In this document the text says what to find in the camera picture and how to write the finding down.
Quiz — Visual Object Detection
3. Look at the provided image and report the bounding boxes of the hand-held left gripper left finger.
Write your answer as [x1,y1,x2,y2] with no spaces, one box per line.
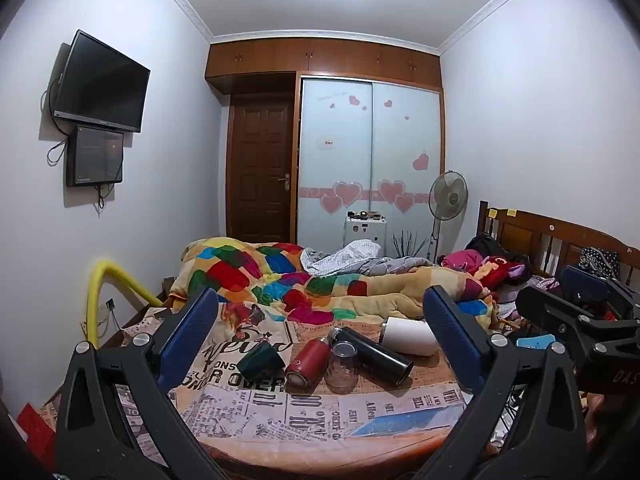
[55,287,226,480]

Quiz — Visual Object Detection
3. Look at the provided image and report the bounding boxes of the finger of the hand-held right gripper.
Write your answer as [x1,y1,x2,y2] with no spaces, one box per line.
[559,265,640,322]
[515,286,623,361]

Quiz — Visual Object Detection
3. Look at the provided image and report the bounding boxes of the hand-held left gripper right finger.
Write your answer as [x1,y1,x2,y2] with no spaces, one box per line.
[415,285,587,480]

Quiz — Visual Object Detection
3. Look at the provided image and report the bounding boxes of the white cup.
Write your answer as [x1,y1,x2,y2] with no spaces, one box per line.
[379,316,439,357]

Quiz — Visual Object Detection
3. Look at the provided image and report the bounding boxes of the dark green cup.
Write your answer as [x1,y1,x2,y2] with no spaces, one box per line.
[236,342,286,382]

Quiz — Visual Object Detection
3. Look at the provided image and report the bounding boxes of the clear glass cup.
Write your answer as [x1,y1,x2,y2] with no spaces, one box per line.
[324,340,362,394]

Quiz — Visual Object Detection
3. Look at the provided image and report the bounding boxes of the dark patterned bag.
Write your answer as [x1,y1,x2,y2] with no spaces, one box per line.
[579,246,622,282]

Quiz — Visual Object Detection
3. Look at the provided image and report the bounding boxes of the wooden bed headboard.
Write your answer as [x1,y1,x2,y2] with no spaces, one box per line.
[476,200,640,283]

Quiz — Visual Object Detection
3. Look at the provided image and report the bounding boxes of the red and pink clothing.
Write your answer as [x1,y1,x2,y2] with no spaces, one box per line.
[438,249,532,292]

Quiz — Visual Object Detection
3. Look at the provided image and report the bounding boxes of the black thermos bottle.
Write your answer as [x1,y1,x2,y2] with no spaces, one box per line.
[327,326,415,386]

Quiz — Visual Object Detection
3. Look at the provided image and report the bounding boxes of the colourful patchwork blanket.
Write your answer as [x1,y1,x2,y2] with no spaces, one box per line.
[169,237,501,330]

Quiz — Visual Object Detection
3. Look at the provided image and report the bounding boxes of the black bag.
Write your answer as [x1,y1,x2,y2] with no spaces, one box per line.
[464,233,507,262]

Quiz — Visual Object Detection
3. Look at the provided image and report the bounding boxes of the dark dried twigs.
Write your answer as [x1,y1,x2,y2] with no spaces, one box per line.
[391,230,432,262]

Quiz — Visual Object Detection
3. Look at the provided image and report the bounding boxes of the yellow pipe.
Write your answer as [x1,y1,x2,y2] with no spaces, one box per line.
[85,258,164,349]

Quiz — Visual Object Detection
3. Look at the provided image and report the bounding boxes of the newspaper print bedsheet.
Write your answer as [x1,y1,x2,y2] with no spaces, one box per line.
[42,299,501,457]

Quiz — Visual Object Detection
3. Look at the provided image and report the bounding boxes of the red thermos bottle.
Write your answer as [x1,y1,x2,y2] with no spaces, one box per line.
[284,337,331,389]

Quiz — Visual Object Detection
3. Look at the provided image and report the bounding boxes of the grey striped cloth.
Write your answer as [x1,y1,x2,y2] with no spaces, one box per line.
[299,239,434,277]

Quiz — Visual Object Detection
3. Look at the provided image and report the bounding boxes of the white appliance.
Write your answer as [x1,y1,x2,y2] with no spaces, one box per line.
[343,210,389,257]

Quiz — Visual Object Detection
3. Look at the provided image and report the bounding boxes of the standing fan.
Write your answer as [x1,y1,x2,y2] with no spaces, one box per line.
[428,170,470,264]

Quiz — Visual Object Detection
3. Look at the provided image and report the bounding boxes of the brown wooden door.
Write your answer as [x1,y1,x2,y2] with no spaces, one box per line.
[226,94,297,245]

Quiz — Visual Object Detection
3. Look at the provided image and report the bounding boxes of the red box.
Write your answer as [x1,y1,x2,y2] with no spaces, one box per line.
[16,402,57,472]

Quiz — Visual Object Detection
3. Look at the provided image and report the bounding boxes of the wardrobe with heart stickers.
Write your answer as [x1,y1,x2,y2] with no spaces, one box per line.
[297,75,445,262]

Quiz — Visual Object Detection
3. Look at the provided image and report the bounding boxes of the wooden overhead cabinets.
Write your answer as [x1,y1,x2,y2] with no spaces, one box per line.
[205,36,444,95]

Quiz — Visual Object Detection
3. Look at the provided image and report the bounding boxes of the small black wall monitor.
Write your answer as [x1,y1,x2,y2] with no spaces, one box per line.
[66,126,125,188]

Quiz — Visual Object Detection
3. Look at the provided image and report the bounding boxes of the wall-mounted black television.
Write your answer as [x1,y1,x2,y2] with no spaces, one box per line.
[52,29,151,134]

